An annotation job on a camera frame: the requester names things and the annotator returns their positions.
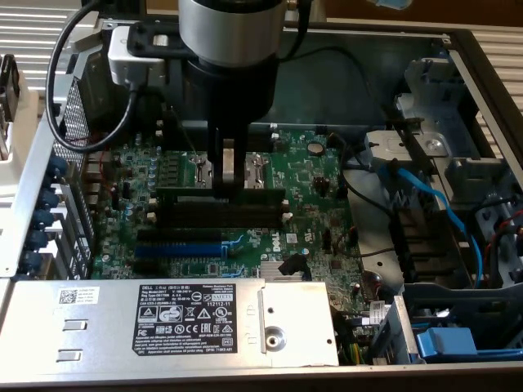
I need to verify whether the black wire with connector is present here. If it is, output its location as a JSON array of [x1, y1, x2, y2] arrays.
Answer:
[[279, 45, 413, 127]]

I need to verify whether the thin red wire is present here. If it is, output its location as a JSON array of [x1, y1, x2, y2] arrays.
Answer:
[[488, 215, 523, 247], [65, 125, 128, 193]]

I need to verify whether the black camera cable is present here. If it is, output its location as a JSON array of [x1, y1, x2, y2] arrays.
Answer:
[[43, 0, 142, 155]]

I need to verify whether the blue SATA wire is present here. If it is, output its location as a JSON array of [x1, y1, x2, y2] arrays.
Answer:
[[378, 161, 485, 287]]

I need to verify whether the white plastic parts rack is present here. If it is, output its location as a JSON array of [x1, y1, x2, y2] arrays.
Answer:
[[0, 71, 42, 198]]

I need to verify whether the blue expansion slot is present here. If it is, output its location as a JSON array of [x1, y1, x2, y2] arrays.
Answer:
[[134, 243, 225, 258]]

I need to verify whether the short black expansion slot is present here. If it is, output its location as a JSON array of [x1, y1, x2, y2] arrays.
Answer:
[[132, 259, 160, 274]]

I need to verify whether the silver metal disk bay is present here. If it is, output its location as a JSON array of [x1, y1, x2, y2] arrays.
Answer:
[[363, 56, 523, 287]]

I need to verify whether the blue plastic latch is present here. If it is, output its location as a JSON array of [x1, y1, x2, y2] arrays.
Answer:
[[414, 326, 479, 363]]

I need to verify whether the green Dell motherboard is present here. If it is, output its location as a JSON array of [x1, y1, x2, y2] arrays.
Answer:
[[87, 128, 369, 323]]

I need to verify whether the black plastic bar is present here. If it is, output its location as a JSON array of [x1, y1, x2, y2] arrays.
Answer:
[[382, 104, 436, 172]]

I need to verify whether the long black expansion slot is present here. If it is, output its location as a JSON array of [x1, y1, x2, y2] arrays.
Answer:
[[136, 228, 224, 243]]

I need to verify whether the yellow green wire bundle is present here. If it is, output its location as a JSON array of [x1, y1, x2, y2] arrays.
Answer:
[[338, 341, 369, 365]]

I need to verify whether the silver chipset heatsink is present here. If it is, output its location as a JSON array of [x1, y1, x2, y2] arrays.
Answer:
[[259, 261, 311, 283]]

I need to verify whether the open grey PC case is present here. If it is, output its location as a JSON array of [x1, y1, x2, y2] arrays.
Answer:
[[0, 10, 523, 387]]

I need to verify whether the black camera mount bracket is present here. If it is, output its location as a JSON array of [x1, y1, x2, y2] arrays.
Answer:
[[128, 22, 193, 58]]

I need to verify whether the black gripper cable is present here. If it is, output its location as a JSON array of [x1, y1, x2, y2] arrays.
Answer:
[[280, 0, 312, 65]]

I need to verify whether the black plastic connector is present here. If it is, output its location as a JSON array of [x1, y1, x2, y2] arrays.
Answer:
[[277, 252, 310, 277]]

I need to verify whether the silver power supply unit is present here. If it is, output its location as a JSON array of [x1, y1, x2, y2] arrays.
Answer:
[[0, 279, 340, 372]]

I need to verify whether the metal CPU socket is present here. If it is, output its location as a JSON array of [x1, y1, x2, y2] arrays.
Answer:
[[186, 150, 275, 191]]

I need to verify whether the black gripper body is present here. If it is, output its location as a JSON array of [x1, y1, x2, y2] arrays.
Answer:
[[183, 59, 281, 124]]

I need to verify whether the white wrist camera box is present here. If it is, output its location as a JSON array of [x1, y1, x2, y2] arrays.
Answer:
[[108, 26, 167, 87]]

